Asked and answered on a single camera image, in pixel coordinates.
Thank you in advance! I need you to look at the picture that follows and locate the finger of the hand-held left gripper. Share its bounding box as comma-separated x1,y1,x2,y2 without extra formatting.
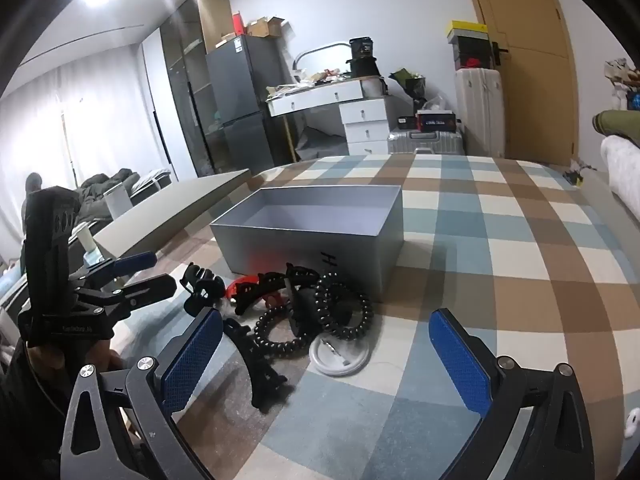
75,273,178,331
67,251,158,287

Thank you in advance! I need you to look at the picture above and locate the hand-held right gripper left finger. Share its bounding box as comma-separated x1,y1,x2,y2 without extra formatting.
62,306,223,480

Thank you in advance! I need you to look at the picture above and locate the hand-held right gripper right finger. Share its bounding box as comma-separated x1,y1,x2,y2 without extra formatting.
429,307,596,480

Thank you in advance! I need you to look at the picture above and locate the small black hair claw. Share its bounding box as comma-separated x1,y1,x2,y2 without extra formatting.
181,262,228,318

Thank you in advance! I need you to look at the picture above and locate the large black hair claw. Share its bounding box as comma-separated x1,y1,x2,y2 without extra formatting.
220,317,296,413

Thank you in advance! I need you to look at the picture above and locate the red hair clip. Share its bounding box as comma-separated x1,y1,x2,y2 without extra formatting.
225,274,283,313

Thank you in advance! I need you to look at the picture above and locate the black spiral hair tie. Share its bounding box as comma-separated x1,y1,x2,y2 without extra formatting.
252,305,321,361
312,270,375,341

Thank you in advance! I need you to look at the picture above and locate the grey cardboard box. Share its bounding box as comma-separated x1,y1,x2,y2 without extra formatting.
209,185,405,303

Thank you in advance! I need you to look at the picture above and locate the person's left forearm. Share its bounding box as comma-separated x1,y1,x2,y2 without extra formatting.
0,345,76,480

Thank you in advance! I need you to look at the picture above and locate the person's left hand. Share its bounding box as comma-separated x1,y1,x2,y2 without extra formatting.
27,339,122,375

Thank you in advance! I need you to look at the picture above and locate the grey box lid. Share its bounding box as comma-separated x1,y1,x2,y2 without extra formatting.
92,169,251,258

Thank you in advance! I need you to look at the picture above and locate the white cylinder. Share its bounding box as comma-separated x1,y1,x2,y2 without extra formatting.
104,185,133,221

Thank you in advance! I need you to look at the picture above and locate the dark jacket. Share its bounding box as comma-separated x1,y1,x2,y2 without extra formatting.
75,169,141,221

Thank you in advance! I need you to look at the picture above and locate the plaid blanket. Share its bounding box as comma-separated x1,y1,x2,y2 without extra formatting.
107,152,640,480

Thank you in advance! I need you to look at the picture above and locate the white curtain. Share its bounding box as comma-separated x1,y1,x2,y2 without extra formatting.
0,60,166,271

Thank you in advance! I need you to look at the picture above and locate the glass-door cabinet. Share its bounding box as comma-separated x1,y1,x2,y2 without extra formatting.
160,0,226,178

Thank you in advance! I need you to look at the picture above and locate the grey refrigerator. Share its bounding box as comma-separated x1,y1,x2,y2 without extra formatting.
205,34,296,173

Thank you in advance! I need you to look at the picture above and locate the silver suitcase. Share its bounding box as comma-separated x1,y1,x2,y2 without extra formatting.
387,130,466,156

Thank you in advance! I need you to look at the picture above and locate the black red box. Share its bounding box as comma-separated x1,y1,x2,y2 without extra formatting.
415,112,458,132

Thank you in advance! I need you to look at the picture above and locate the pile of desk clutter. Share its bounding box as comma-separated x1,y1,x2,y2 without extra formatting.
267,67,361,101

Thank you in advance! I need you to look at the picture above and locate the white fluffy blanket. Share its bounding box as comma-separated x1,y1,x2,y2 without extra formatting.
600,135,640,221

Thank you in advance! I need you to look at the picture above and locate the white desk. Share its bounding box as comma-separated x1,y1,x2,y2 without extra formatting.
265,80,366,163

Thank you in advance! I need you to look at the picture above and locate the tall cardboard box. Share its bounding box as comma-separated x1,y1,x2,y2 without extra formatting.
197,0,235,53

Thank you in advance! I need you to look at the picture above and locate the white drawer unit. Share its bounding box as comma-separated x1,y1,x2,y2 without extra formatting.
339,97,391,157

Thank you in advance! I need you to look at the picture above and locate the open cardboard box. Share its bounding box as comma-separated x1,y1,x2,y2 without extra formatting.
247,16,286,38

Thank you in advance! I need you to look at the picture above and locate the dark wrapped bouquet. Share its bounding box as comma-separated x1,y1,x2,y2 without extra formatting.
390,67,427,111

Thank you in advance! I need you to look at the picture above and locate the olive green cloth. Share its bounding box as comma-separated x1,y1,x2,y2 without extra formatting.
592,109,640,143

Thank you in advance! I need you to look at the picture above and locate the wooden door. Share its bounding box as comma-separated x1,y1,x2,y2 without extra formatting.
457,0,588,166

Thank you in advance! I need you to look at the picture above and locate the stack of boxes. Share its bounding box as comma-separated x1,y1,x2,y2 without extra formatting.
446,21,493,72

